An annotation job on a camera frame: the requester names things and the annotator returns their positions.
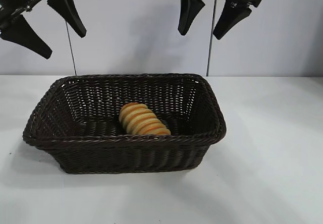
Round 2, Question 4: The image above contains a long striped golden bread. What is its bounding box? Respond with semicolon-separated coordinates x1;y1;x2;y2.
118;102;172;136

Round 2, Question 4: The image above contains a dark brown woven wicker basket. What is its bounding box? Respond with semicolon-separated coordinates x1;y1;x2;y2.
22;73;227;176

